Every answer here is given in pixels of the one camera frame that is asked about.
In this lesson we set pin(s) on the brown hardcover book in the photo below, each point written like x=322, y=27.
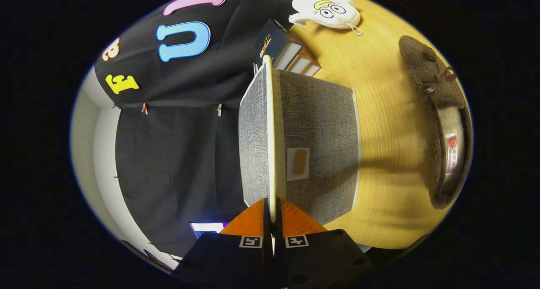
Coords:
x=301, y=61
x=313, y=68

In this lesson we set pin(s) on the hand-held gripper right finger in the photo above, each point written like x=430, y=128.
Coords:
x=278, y=228

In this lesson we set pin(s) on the white cartoon-face plush toy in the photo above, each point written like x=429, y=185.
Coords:
x=325, y=10

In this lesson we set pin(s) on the copper cloth clip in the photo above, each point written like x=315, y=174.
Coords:
x=144, y=108

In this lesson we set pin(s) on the dark hardcover book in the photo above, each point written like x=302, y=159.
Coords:
x=274, y=38

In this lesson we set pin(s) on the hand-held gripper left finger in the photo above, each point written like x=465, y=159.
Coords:
x=266, y=228

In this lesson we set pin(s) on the grey fabric storage box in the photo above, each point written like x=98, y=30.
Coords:
x=316, y=120

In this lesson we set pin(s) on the brown fuzzy shoe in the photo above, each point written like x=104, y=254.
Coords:
x=426, y=69

